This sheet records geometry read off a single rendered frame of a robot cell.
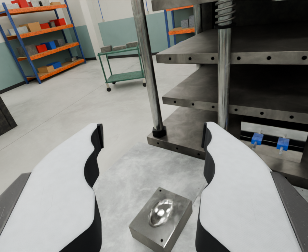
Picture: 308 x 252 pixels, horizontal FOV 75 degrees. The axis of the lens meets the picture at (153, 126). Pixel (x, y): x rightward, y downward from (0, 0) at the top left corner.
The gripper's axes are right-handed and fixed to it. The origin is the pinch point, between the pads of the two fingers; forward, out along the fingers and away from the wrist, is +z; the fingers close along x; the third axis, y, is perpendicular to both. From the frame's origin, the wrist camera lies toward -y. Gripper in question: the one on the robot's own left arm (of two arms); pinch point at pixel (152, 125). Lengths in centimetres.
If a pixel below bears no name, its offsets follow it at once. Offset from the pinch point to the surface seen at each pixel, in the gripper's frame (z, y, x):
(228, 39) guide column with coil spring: 79, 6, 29
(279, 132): 68, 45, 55
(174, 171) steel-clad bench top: 65, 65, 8
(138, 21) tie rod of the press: 99, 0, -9
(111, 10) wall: 792, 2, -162
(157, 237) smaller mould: 28, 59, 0
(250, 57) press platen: 77, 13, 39
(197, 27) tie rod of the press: 156, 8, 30
